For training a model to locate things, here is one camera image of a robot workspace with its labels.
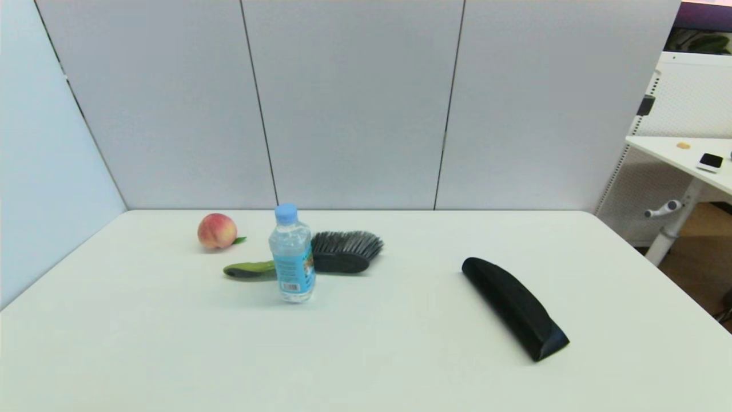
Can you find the clear soda water bottle blue label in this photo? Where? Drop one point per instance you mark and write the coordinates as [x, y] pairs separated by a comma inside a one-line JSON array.
[[293, 260]]

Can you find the pink peach with green leaf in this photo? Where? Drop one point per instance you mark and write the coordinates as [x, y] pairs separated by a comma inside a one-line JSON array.
[[216, 231]]

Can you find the black elongated wrist rest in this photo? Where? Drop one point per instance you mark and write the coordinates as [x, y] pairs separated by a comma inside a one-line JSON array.
[[514, 306]]

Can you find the black clip on pegboard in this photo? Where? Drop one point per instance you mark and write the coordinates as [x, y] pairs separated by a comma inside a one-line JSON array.
[[645, 106]]

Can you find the white side desk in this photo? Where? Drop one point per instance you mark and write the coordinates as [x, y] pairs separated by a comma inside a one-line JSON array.
[[686, 160]]

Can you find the white pegboard panel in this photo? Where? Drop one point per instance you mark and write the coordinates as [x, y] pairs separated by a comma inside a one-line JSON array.
[[695, 97]]

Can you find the white device with black screen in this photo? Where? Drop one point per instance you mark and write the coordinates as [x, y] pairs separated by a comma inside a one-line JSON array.
[[710, 162]]

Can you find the dark green plant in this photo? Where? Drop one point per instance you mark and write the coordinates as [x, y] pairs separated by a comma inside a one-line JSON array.
[[706, 43]]

